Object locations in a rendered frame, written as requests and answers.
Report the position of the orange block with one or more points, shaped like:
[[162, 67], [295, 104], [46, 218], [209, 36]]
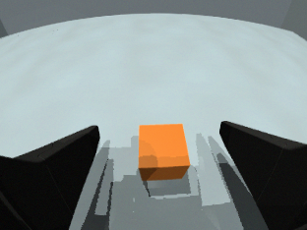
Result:
[[163, 153]]

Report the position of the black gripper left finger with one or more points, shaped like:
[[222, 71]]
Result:
[[41, 188]]

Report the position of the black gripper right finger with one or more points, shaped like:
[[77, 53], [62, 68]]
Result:
[[274, 170]]

